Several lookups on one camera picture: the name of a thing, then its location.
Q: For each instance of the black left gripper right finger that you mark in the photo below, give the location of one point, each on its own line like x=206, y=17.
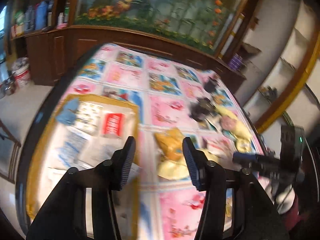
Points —
x=213, y=179

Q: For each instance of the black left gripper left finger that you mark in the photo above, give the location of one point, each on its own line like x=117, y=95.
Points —
x=63, y=214

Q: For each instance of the yellow snack bag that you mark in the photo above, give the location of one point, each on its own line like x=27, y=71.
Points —
x=170, y=142

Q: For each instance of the pink fluffy cloth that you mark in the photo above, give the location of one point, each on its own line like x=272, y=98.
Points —
x=228, y=123

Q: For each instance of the light blue towel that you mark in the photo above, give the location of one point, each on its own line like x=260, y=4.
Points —
x=67, y=116

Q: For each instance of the yellow towel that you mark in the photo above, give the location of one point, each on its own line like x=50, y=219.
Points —
x=177, y=170
x=241, y=132

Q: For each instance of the white gloved right hand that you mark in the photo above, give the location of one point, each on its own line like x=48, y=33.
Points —
x=284, y=201

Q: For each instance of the colourful cartoon tablecloth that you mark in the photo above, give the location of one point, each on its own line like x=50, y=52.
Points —
x=163, y=91

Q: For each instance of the wooden chair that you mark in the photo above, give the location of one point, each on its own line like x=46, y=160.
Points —
x=10, y=147

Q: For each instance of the black device on table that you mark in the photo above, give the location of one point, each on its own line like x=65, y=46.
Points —
x=211, y=85

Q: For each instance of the purple bottle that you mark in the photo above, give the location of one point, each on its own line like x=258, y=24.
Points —
x=235, y=62

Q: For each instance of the white plastic bucket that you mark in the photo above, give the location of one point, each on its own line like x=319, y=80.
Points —
x=21, y=71

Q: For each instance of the large landscape painting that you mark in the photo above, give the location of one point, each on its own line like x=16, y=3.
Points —
x=200, y=24

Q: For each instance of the blue bottle on shelf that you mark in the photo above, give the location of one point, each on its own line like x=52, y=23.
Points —
x=41, y=15

